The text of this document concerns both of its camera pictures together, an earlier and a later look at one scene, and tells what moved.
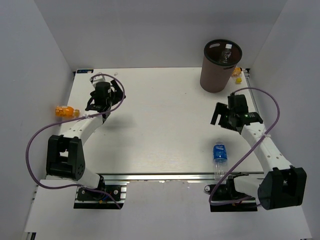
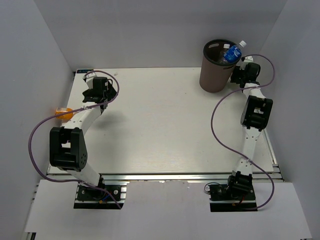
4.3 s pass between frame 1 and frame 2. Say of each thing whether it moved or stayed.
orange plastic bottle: stayed
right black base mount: stayed
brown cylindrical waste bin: stayed
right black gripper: moved
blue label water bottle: moved
